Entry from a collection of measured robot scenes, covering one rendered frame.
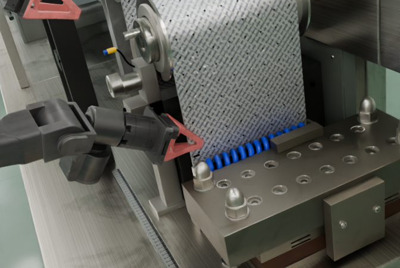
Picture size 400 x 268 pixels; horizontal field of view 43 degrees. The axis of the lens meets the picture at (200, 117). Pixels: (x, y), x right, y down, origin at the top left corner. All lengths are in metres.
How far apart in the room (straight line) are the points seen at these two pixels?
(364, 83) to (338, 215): 0.50
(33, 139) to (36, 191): 0.50
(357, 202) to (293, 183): 0.10
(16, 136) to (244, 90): 0.38
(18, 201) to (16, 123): 2.27
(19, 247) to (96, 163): 1.86
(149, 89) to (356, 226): 0.41
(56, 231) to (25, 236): 1.65
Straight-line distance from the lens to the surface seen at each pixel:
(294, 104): 0.95
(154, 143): 0.82
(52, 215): 1.12
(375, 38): 0.90
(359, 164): 0.85
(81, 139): 0.74
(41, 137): 0.73
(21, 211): 2.92
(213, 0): 0.84
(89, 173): 0.83
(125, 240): 0.98
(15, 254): 2.63
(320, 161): 0.86
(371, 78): 1.24
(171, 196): 1.01
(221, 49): 0.84
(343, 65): 1.01
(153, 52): 0.82
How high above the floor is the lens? 1.51
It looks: 27 degrees down
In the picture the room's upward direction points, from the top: 11 degrees counter-clockwise
